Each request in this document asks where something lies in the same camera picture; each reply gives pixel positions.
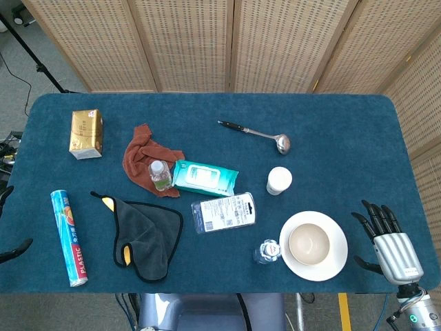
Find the white plate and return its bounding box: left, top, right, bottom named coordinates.
left=278, top=210, right=349, bottom=282

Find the clear water bottle white cap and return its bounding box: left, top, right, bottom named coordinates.
left=254, top=239, right=283, bottom=265

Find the teal wet wipes pack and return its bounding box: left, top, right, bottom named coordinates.
left=171, top=159, right=239, bottom=197

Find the white paper cup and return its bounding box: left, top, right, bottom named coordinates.
left=266, top=166, right=294, bottom=197

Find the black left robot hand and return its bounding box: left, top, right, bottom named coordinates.
left=0, top=185, right=34, bottom=265

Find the grey towel with black edge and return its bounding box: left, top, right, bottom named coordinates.
left=90, top=191, right=184, bottom=283

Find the green label plastic bottle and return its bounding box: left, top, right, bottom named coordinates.
left=147, top=160, right=173, bottom=192

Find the brown cloth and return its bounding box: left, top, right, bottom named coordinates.
left=123, top=125, right=185, bottom=199

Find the blue felt table cloth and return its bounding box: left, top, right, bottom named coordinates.
left=0, top=92, right=441, bottom=294

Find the blue plastic wrap roll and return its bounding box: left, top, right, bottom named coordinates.
left=50, top=189, right=89, bottom=288

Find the beige bowl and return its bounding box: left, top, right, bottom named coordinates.
left=289, top=243, right=330, bottom=266
left=288, top=223, right=331, bottom=265

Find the clear blister pack with card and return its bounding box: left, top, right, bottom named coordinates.
left=190, top=192, right=258, bottom=234

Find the black floor cable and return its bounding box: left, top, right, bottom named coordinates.
left=0, top=51, right=32, bottom=119

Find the steel ladle with black handle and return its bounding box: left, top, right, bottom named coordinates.
left=217, top=119, right=291, bottom=155

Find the cable clutter beside table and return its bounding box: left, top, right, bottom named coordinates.
left=0, top=130, right=23, bottom=183

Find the black tripod stand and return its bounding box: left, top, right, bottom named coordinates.
left=0, top=12, right=83, bottom=94

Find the gold tissue box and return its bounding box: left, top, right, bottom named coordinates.
left=68, top=109, right=104, bottom=161

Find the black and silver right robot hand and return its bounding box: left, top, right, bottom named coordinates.
left=351, top=199, right=424, bottom=285

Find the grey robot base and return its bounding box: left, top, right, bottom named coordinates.
left=137, top=292, right=287, bottom=331

